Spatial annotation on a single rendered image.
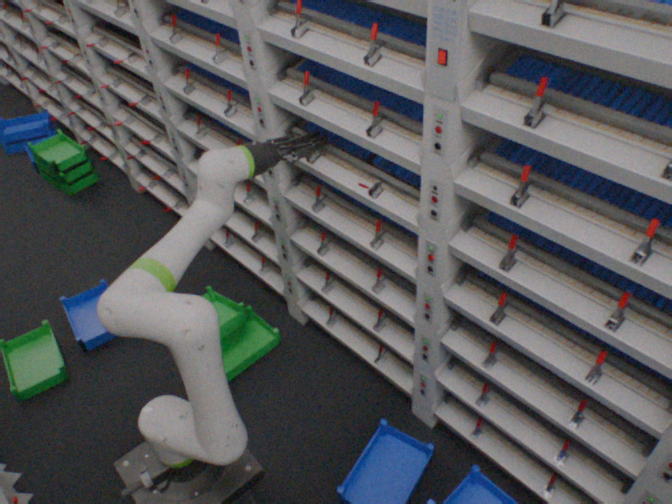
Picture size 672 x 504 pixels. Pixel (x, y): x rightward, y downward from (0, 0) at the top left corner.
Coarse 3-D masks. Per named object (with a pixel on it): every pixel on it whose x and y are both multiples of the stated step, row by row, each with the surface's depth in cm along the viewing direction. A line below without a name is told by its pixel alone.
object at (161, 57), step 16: (128, 0) 212; (144, 0) 207; (160, 0) 211; (144, 16) 210; (144, 32) 216; (144, 48) 223; (160, 48) 220; (160, 64) 223; (160, 80) 228; (192, 144) 250; (176, 160) 258; (192, 176) 258; (192, 192) 264; (208, 240) 282
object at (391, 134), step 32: (288, 64) 174; (320, 64) 171; (288, 96) 170; (320, 96) 165; (352, 96) 158; (384, 96) 154; (352, 128) 154; (384, 128) 150; (416, 128) 144; (416, 160) 141
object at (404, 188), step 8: (296, 128) 185; (296, 136) 185; (328, 144) 177; (328, 152) 178; (336, 152) 174; (344, 152) 173; (344, 160) 173; (352, 160) 170; (360, 160) 169; (360, 168) 169; (368, 168) 167; (376, 168) 166; (376, 176) 165; (384, 176) 163; (392, 184) 161; (400, 184) 160; (408, 192) 158; (416, 192) 157
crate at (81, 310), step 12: (96, 288) 265; (72, 300) 262; (84, 300) 265; (96, 300) 266; (72, 312) 261; (84, 312) 260; (96, 312) 260; (72, 324) 252; (84, 324) 255; (96, 324) 255; (84, 336) 250; (96, 336) 243; (108, 336) 246; (84, 348) 243
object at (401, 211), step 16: (288, 128) 186; (304, 160) 180; (320, 160) 178; (336, 160) 176; (320, 176) 178; (336, 176) 172; (352, 176) 170; (368, 176) 168; (352, 192) 169; (384, 192) 163; (400, 192) 161; (384, 208) 160; (400, 208) 158; (416, 208) 157; (400, 224) 161; (416, 224) 154
